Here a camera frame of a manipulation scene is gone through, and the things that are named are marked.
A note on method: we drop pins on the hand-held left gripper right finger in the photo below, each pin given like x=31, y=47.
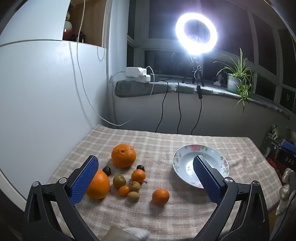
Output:
x=205, y=178

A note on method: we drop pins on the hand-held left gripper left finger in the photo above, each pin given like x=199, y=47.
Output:
x=83, y=180

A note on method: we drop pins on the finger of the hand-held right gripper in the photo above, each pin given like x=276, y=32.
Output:
x=289, y=146

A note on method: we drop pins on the large smooth orange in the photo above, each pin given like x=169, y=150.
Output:
x=100, y=188

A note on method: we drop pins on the dark plum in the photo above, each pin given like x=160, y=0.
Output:
x=140, y=168
x=106, y=171

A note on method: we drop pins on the floral white plate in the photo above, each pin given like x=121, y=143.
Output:
x=185, y=158

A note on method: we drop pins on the greenish kiwi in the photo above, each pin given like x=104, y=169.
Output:
x=119, y=181

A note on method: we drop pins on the small kumquat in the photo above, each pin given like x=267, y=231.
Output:
x=124, y=191

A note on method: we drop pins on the large orange with navel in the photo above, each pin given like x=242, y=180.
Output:
x=123, y=156

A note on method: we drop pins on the mandarin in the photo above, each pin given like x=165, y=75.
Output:
x=138, y=176
x=160, y=197

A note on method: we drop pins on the brown kiwi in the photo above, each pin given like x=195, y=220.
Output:
x=133, y=197
x=135, y=186

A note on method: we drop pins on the green snack packet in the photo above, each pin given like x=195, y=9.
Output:
x=274, y=133

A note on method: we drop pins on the white fluffy cloth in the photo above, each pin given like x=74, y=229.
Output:
x=286, y=192

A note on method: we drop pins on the beige checked tablecloth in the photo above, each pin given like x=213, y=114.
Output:
x=161, y=220

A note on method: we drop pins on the beige fluffy garment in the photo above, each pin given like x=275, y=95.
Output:
x=129, y=234

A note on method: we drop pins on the potted spider plant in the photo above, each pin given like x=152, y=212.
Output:
x=233, y=82

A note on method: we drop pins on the small pink flower figurine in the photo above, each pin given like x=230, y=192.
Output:
x=219, y=80

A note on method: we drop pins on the white cabinet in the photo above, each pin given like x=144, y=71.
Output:
x=34, y=92

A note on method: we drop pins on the grey windowsill cover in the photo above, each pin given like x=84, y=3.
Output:
x=138, y=89

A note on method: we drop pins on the black power adapter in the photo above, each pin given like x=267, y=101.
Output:
x=155, y=78

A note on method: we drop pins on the white charger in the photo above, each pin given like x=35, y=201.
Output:
x=144, y=79

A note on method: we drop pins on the white power strip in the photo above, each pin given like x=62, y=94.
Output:
x=134, y=72

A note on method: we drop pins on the dark glass jar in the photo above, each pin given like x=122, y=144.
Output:
x=81, y=38

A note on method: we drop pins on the red and white vase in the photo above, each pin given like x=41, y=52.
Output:
x=67, y=30

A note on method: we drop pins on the white window frame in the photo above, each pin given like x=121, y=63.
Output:
x=254, y=46

